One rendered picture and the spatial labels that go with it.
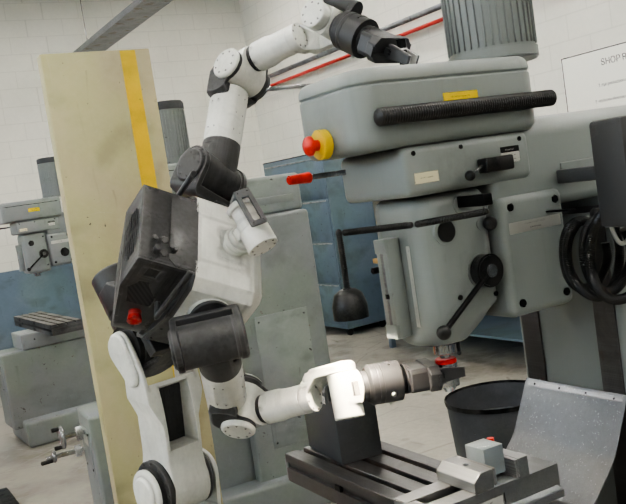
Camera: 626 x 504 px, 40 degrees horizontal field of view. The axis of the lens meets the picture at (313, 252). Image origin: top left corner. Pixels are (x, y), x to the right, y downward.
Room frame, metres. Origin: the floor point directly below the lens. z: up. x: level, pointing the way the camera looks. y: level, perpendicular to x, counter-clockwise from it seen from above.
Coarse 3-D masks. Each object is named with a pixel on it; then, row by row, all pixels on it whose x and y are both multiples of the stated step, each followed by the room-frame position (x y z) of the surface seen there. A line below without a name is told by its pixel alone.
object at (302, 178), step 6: (300, 174) 1.79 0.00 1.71; (306, 174) 1.80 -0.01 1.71; (312, 174) 1.81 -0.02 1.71; (318, 174) 1.82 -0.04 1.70; (324, 174) 1.82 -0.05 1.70; (330, 174) 1.83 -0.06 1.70; (336, 174) 1.84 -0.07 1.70; (342, 174) 1.84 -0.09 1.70; (288, 180) 1.78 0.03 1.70; (294, 180) 1.78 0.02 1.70; (300, 180) 1.79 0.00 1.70; (306, 180) 1.79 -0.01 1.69
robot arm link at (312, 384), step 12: (348, 360) 1.79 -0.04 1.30; (312, 372) 1.80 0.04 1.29; (324, 372) 1.79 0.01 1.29; (336, 372) 1.77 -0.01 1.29; (300, 384) 1.81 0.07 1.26; (312, 384) 1.81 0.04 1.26; (324, 384) 1.85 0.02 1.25; (300, 396) 1.81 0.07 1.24; (312, 396) 1.82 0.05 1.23; (312, 408) 1.80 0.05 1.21
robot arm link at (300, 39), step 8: (296, 24) 2.01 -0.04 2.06; (288, 32) 1.99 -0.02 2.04; (296, 32) 2.00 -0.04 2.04; (304, 32) 2.03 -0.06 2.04; (312, 32) 2.02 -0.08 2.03; (288, 40) 1.99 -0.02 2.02; (296, 40) 1.99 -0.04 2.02; (304, 40) 2.02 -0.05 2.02; (312, 40) 2.02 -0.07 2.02; (320, 40) 2.02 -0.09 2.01; (328, 40) 2.00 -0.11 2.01; (296, 48) 2.00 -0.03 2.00; (304, 48) 2.00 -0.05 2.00; (312, 48) 2.01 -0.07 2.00; (320, 48) 2.01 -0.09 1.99; (328, 48) 2.01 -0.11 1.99
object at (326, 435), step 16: (320, 416) 2.25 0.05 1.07; (368, 416) 2.19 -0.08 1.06; (320, 432) 2.26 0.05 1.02; (336, 432) 2.16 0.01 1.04; (352, 432) 2.17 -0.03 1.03; (368, 432) 2.19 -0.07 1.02; (320, 448) 2.28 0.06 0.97; (336, 448) 2.17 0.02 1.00; (352, 448) 2.17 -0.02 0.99; (368, 448) 2.18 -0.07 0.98
